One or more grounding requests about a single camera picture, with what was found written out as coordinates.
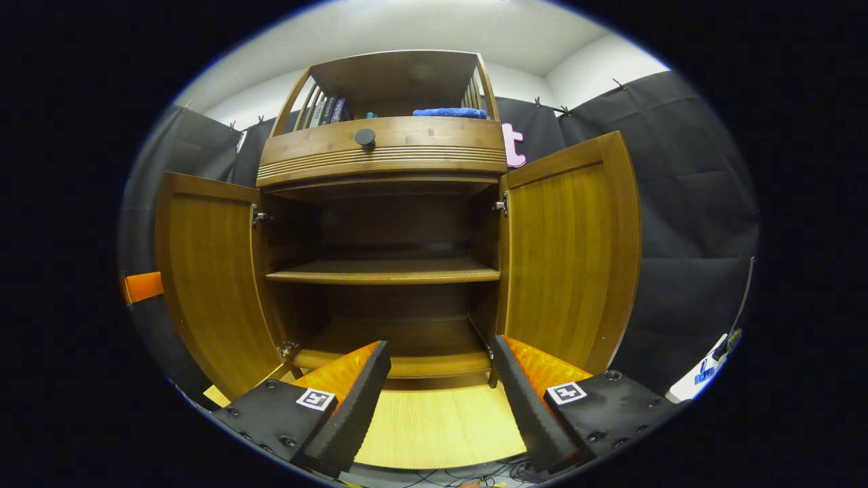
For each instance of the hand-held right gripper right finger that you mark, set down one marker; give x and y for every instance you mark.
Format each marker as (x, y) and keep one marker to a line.
(525, 407)

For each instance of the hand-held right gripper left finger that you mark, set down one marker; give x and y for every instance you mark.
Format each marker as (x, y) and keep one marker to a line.
(356, 407)

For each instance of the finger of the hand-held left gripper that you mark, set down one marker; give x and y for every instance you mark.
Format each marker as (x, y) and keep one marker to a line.
(142, 287)

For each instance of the wooden cabinet door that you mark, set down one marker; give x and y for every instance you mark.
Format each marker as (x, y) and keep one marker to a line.
(569, 257)
(217, 285)

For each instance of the wooden double-door shoe cabinet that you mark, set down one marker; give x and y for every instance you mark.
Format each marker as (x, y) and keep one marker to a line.
(393, 271)

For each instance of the white power strip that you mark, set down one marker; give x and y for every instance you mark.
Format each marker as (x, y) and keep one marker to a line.
(698, 376)

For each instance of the grey book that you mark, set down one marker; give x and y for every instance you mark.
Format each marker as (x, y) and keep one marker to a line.
(318, 114)

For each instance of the black book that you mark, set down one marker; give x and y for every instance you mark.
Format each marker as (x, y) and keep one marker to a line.
(329, 112)

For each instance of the black backdrop cloth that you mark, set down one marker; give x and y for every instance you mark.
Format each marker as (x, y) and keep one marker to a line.
(692, 203)

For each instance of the wooden drawer with black knob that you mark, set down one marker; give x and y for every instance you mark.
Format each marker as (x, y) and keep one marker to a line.
(434, 146)

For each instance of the blue towel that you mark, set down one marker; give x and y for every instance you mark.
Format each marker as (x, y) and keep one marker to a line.
(447, 113)

